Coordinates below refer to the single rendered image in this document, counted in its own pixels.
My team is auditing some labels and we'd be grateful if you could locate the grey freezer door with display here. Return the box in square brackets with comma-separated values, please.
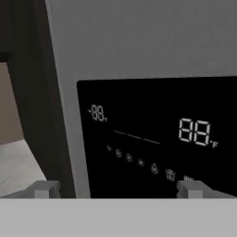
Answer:
[32, 0, 237, 199]

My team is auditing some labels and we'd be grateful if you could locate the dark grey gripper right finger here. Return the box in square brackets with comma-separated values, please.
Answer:
[176, 180, 236, 199]

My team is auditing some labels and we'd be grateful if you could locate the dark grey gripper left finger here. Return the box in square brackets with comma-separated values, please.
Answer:
[2, 180, 61, 199]

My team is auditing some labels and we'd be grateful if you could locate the dark cabinet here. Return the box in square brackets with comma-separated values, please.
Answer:
[0, 0, 50, 181]

